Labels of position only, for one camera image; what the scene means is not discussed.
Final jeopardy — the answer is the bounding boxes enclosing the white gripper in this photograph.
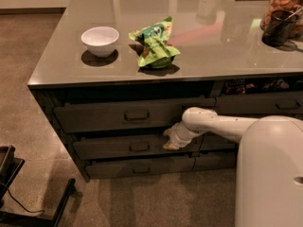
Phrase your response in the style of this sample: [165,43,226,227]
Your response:
[163,122,203,150]

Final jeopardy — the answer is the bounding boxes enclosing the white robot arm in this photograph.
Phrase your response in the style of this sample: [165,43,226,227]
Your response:
[164,107,303,227]

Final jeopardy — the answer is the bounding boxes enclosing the grey counter cabinet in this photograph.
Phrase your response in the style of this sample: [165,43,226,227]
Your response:
[28,0,302,180]

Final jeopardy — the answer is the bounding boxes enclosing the green crumpled snack bag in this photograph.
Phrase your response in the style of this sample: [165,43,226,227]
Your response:
[129,17,180,69]

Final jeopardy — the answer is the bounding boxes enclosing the white ceramic bowl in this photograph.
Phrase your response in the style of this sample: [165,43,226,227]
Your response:
[80,26,119,58]

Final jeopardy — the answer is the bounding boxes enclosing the dark glass cup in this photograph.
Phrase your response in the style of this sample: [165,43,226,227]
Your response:
[261,10,299,47]

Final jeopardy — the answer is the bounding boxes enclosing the glass jar of snacks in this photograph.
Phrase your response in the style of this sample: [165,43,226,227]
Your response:
[260,0,303,39]

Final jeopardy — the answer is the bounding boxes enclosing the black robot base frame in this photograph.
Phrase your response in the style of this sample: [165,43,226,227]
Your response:
[0,145,76,227]

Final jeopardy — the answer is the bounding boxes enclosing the black cable on floor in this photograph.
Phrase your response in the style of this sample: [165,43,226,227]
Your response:
[7,187,45,215]

